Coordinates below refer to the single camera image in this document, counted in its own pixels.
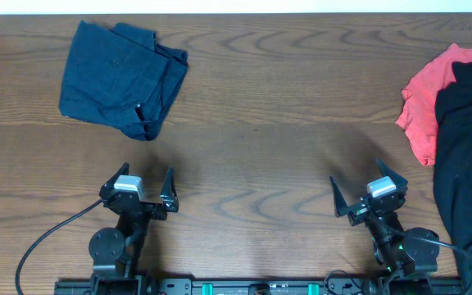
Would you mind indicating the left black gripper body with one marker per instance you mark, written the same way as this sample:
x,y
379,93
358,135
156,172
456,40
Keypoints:
x,y
147,207

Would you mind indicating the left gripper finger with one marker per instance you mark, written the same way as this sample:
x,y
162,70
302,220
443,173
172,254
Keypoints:
x,y
168,192
109,185

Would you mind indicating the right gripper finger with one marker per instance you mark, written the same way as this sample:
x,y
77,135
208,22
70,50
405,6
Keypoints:
x,y
400,182
340,205

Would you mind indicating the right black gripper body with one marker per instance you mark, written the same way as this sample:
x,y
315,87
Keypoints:
x,y
359,215

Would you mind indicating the black t-shirt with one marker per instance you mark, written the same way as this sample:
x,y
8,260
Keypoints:
x,y
452,177

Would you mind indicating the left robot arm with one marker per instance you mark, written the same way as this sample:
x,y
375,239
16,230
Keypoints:
x,y
116,251

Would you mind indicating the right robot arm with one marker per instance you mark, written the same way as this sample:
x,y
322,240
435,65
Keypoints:
x,y
410,256

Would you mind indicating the red printed t-shirt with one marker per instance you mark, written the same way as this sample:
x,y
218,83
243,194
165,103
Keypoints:
x,y
418,119

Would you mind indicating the folded navy blue trousers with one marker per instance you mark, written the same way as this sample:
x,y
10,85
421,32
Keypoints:
x,y
122,78

